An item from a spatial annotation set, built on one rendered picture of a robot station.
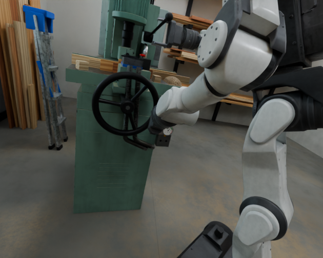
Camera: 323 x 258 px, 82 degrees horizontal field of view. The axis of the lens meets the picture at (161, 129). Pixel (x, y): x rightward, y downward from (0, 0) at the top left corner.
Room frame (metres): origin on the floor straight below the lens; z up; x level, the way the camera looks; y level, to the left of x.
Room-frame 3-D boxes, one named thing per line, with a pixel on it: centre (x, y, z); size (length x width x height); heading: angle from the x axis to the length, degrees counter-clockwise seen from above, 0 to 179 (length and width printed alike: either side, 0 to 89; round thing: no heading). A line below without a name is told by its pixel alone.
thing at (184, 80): (1.14, 0.18, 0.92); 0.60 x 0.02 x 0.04; 110
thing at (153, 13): (1.35, 0.22, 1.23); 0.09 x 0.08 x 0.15; 20
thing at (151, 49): (1.32, 0.20, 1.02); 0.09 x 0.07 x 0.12; 110
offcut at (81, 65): (0.91, 0.43, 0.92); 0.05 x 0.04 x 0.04; 47
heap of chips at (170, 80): (1.11, 0.00, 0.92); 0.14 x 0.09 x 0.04; 20
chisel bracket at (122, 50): (1.11, 0.29, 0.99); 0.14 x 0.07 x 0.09; 20
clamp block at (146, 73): (0.92, 0.19, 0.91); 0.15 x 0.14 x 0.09; 110
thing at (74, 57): (1.12, 0.27, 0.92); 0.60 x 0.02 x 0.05; 110
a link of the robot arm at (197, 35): (1.05, -0.10, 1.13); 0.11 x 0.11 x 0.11; 20
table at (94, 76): (1.00, 0.22, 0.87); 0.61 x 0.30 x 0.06; 110
